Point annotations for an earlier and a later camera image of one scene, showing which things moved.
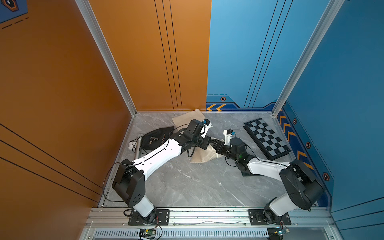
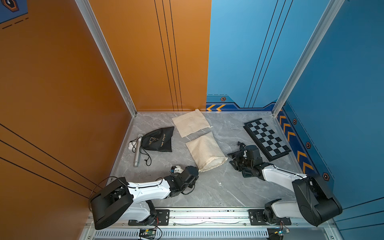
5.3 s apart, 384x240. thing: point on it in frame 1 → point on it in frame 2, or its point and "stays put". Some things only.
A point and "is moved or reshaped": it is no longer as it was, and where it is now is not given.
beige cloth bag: x=201 y=155 is moved or reshaped
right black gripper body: x=223 y=150 → x=239 y=161
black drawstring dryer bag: x=154 y=138 stays put
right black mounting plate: x=256 y=218 stays put
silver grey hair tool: x=138 y=146 stays put
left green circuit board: x=149 y=233 stays put
